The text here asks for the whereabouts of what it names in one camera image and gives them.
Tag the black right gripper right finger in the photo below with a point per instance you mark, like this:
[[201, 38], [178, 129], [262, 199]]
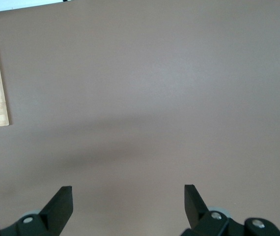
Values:
[[196, 214]]

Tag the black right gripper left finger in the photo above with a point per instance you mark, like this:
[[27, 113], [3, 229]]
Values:
[[56, 216]]

